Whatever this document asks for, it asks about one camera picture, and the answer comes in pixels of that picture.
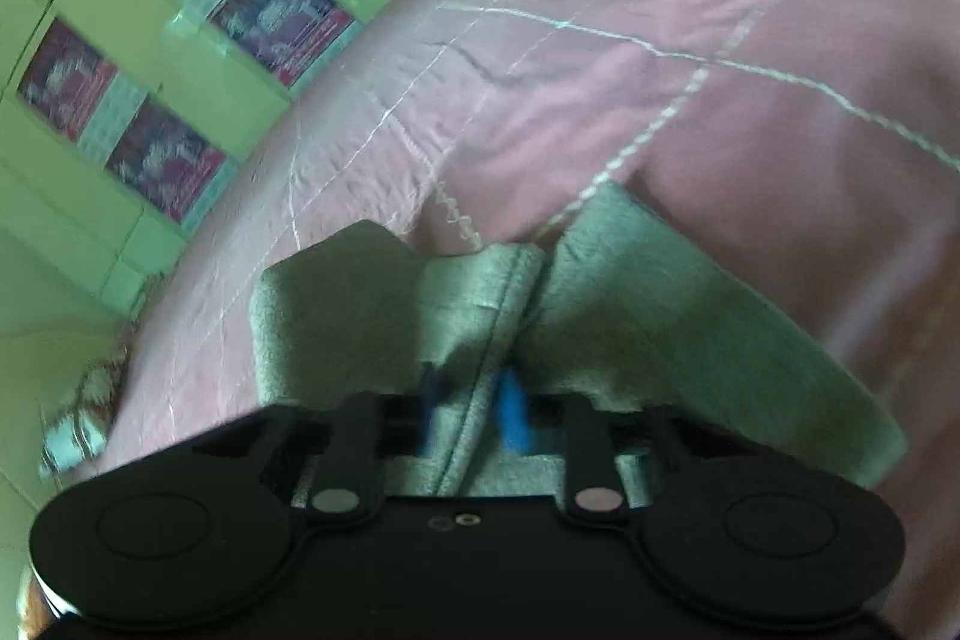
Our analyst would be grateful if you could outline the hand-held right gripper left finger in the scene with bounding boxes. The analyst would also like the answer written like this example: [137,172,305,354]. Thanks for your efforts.
[191,366,455,530]

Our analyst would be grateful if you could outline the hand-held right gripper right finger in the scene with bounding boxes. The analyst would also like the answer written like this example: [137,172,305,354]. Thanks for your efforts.
[491,366,758,527]

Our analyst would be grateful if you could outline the grey pants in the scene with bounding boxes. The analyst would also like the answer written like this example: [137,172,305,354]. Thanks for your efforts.
[250,182,908,513]

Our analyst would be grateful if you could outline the white patterned pillow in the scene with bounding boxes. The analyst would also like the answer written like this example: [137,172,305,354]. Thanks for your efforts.
[37,340,130,480]

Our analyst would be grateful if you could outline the dark pink printed poster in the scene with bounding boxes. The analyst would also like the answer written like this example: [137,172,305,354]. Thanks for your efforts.
[208,0,357,90]
[16,19,121,142]
[105,100,230,220]

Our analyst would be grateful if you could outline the pink quilted bed cover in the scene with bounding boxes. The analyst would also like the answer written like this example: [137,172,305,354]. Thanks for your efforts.
[97,0,960,640]

